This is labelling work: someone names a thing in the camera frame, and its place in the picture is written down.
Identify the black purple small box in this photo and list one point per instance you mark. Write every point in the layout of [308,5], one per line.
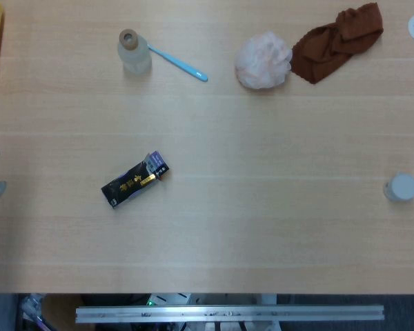
[131,184]

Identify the frosted glass bottle wooden cap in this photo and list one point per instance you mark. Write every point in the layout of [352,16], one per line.
[134,55]

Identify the blue toothbrush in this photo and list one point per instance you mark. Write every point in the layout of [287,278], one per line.
[179,65]

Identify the crumpled pink plastic bag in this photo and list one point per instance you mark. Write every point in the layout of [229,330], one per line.
[262,62]

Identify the brown cloth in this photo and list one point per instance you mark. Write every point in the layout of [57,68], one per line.
[334,45]

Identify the white lidded jar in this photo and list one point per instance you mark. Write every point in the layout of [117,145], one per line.
[402,188]

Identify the aluminium profile rail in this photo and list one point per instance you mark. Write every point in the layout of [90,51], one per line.
[227,313]

